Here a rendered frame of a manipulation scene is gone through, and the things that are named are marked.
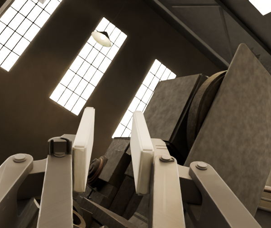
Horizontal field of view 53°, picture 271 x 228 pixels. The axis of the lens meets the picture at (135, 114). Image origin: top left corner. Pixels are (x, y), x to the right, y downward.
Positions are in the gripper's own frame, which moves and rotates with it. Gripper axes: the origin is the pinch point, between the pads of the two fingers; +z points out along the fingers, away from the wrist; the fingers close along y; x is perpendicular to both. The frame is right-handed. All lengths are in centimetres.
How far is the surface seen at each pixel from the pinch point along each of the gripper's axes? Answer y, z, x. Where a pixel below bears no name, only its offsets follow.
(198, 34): 248, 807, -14
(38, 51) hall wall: -229, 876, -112
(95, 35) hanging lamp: -49, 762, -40
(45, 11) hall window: -218, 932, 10
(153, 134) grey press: 36, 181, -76
